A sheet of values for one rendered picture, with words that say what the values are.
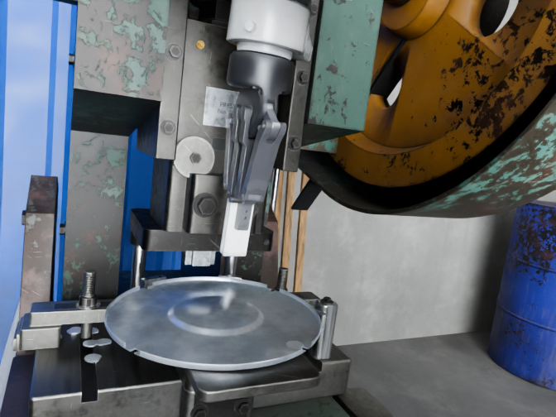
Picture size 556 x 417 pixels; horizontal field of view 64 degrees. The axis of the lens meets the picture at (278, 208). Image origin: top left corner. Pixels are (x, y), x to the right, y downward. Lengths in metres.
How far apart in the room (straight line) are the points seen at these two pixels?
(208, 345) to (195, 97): 0.32
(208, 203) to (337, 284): 1.80
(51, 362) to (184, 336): 0.20
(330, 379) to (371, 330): 1.85
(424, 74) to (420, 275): 1.92
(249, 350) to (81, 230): 0.44
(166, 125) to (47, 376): 0.35
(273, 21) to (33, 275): 0.67
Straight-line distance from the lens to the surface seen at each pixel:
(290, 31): 0.50
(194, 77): 0.62
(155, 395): 0.64
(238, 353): 0.54
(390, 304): 2.60
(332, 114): 0.65
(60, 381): 0.65
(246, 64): 0.50
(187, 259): 0.71
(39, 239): 0.96
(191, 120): 0.61
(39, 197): 1.00
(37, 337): 0.72
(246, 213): 0.52
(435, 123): 0.81
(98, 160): 0.86
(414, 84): 0.87
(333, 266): 2.29
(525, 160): 0.66
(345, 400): 0.77
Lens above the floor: 1.03
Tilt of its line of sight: 9 degrees down
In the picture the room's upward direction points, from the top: 7 degrees clockwise
